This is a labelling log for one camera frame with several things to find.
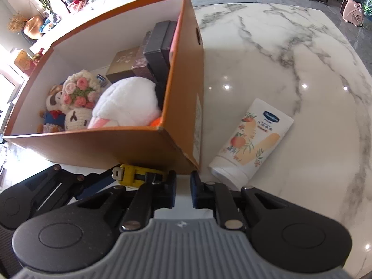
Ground pink fan heater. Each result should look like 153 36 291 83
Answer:
340 0 365 27

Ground brown gold box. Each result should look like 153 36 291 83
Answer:
105 46 140 83

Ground white plush toy black ears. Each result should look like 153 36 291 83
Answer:
87 76 162 129

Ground golden vase with dried flowers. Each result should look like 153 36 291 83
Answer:
7 11 44 40

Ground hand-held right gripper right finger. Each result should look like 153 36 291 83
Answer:
190 170 291 230

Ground plant in blue-white vase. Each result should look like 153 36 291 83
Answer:
33 0 63 27

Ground crochet doll in blue dress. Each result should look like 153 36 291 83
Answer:
37 109 66 134

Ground pink crochet flower bouquet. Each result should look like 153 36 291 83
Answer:
62 69 102 114

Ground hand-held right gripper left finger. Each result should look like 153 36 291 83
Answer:
66 170 178 232

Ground black case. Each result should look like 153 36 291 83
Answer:
143 20 179 83

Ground yellow tape measure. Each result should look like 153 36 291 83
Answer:
112 163 172 187

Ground orange cardboard box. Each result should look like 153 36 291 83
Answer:
2 0 205 178

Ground brown and white crochet doll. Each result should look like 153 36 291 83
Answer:
45 84 66 113

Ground red and gold packet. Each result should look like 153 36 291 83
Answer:
13 49 37 78

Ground dark maroon box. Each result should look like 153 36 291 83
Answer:
130 30 155 79

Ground white lotion tube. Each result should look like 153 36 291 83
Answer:
207 98 294 191

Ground cream crochet doll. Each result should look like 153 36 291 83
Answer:
63 107 92 131

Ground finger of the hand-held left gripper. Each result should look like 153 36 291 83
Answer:
76 168 117 200

